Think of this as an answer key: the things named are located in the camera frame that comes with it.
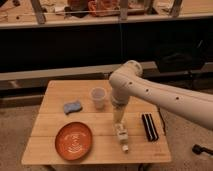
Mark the black stand foot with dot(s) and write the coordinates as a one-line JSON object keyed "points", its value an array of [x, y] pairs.
{"points": [[197, 149]]}

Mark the wooden table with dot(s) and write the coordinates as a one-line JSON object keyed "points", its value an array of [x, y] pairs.
{"points": [[40, 149]]}

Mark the clear plastic cup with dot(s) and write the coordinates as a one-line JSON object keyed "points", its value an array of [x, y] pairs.
{"points": [[98, 95]]}

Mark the wooden background shelf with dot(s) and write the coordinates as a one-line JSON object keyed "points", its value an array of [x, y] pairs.
{"points": [[52, 13]]}

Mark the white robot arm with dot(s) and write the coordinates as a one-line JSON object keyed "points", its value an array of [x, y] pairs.
{"points": [[127, 81]]}

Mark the black white striped box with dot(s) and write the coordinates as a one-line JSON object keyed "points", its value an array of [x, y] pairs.
{"points": [[150, 128]]}

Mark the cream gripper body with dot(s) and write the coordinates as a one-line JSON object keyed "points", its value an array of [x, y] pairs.
{"points": [[118, 113]]}

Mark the white squeeze bottle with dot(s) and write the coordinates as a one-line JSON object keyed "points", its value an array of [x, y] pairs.
{"points": [[122, 135]]}

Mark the blue sponge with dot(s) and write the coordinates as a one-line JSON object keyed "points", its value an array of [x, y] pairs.
{"points": [[72, 107]]}

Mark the orange patterned plate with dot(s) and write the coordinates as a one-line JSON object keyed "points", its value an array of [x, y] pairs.
{"points": [[73, 141]]}

